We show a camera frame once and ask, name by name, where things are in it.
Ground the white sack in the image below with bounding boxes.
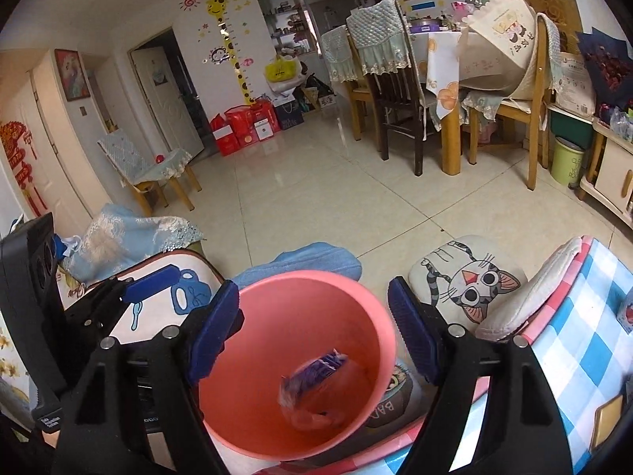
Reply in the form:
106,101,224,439
554,52,597,117

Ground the light blue lace cloth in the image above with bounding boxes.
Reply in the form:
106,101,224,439
66,203,206,288

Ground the giraffe height chart sticker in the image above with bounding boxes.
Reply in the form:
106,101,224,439
205,0,258,107

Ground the framed picture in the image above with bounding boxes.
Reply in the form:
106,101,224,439
54,48,91,102

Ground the yellow card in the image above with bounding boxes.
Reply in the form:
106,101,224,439
591,396,625,451

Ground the yellow bag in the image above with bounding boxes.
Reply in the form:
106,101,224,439
264,55,300,84

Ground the green trash bin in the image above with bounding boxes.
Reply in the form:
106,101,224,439
550,136,585,188

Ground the green storage box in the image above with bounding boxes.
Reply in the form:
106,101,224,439
549,109,594,152

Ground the cream cartoon cloth cover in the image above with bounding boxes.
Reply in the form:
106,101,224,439
457,0,542,97

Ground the blue cloth pad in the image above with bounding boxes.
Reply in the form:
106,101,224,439
232,241,363,290

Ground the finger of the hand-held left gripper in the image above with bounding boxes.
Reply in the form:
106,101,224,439
62,264,181,352

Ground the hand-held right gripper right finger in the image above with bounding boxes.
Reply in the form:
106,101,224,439
387,276,577,475

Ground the red gift box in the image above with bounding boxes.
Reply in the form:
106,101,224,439
250,99,282,144
208,113,239,156
225,105,260,152

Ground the blue white checkered tablecloth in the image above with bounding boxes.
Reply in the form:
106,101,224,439
262,236,633,475

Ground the wooden chair with lace cover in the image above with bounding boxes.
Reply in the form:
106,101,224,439
96,133,203,219

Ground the pink plastic bucket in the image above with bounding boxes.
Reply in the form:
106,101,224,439
198,271,399,461

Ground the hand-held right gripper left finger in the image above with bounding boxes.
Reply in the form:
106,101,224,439
52,279,245,475

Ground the wooden chair with quilted cover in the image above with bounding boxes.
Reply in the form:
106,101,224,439
462,10,562,191

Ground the dining table with printed cloth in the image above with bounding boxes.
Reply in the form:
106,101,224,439
406,15,540,176

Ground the cream folded cushion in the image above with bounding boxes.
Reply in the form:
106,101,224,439
475,237,584,342

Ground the light wooden chair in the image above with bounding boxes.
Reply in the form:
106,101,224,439
320,25,377,142

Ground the display shelf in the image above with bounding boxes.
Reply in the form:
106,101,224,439
257,0,317,55

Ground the purple plastic wrapper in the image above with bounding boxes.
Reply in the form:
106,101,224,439
279,349,349,412

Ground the dark wooden chair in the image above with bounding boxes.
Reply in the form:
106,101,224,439
346,0,441,176

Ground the red paper wall decoration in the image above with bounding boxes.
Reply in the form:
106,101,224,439
0,120,43,216

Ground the cream cabinet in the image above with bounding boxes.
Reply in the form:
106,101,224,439
576,119,633,231

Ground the brown patterned wall panel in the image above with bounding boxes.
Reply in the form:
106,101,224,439
524,0,582,40

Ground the dark blue paper bag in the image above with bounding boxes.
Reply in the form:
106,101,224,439
274,101,305,131

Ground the cat print cushion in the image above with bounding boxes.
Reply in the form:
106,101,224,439
408,235,530,337

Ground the white door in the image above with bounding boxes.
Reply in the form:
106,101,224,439
129,47,205,162

